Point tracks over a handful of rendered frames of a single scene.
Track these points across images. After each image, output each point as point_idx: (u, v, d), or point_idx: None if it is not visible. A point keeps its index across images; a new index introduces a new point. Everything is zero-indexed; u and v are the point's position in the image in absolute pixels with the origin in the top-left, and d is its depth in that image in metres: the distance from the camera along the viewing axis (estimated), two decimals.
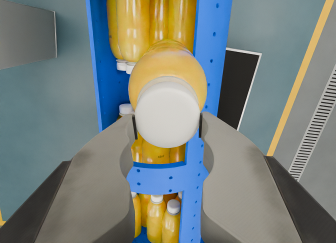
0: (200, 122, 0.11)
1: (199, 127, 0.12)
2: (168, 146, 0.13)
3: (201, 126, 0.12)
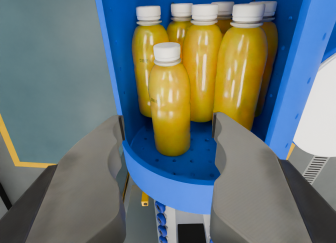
0: (213, 122, 0.11)
1: (212, 127, 0.12)
2: (167, 50, 0.27)
3: (214, 126, 0.11)
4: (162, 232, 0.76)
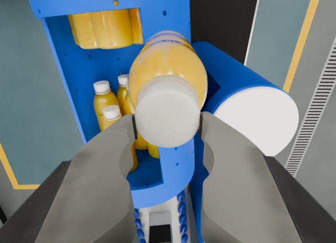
0: (200, 122, 0.11)
1: (199, 127, 0.12)
2: (109, 112, 0.47)
3: (201, 126, 0.12)
4: (140, 234, 0.92)
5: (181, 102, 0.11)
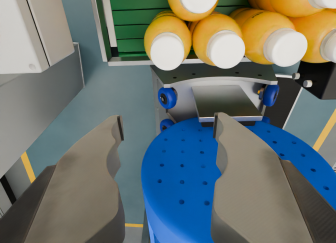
0: (215, 122, 0.11)
1: (213, 127, 0.12)
2: None
3: (216, 126, 0.11)
4: None
5: None
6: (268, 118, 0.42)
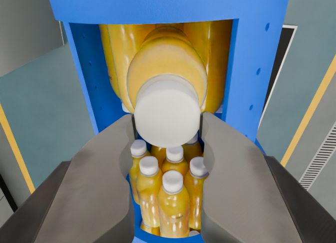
0: (200, 122, 0.11)
1: (199, 127, 0.12)
2: None
3: (201, 126, 0.12)
4: None
5: None
6: None
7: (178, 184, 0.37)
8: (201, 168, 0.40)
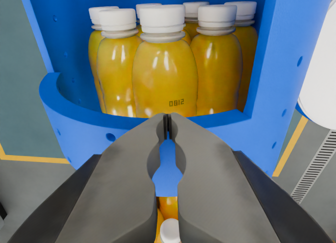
0: (169, 124, 0.11)
1: (169, 129, 0.12)
2: None
3: (170, 127, 0.12)
4: None
5: (175, 221, 0.35)
6: None
7: (174, 9, 0.16)
8: (223, 6, 0.19)
